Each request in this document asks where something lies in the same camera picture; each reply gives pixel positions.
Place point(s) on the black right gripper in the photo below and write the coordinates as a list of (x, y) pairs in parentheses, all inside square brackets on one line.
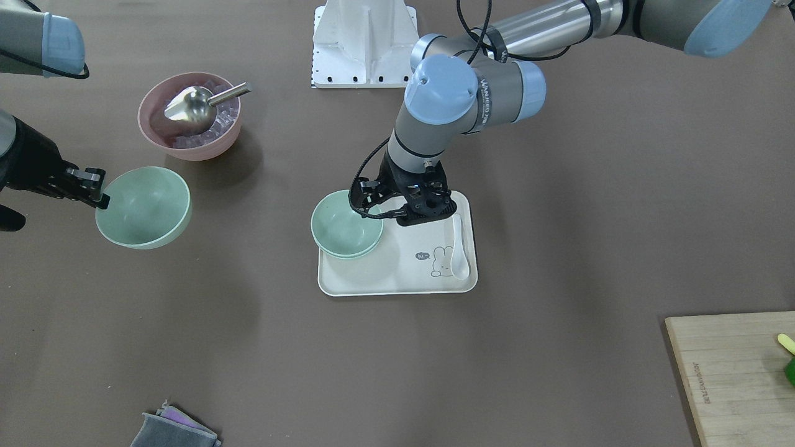
[(32, 164)]

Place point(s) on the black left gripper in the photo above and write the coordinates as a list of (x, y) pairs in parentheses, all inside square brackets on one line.
[(390, 177)]

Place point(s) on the green bowl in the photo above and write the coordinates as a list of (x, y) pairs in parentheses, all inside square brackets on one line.
[(340, 231), (149, 207)]

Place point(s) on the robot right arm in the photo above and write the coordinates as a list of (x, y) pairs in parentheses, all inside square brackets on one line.
[(44, 44)]

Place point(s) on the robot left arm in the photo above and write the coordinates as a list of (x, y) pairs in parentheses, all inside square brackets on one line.
[(490, 76)]

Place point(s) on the cream serving tray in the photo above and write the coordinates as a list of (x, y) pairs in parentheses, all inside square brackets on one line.
[(407, 260)]

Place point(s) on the pink bowl with ice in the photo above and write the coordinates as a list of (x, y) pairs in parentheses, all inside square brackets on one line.
[(218, 139)]

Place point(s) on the white ceramic spoon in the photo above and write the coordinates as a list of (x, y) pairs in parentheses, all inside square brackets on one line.
[(459, 264)]

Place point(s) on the metal ice scoop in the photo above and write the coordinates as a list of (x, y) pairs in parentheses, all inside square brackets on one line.
[(193, 110)]

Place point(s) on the grey folded cloth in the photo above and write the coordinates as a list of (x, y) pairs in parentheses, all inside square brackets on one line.
[(170, 426)]

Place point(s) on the wooden cutting board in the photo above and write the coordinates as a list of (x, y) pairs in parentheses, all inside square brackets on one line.
[(732, 371)]

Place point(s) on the yellow plastic knife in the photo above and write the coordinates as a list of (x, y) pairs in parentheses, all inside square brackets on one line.
[(786, 342)]

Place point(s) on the green lime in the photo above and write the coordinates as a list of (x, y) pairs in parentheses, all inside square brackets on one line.
[(789, 371)]

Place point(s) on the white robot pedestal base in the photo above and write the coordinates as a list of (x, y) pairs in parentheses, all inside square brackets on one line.
[(363, 44)]

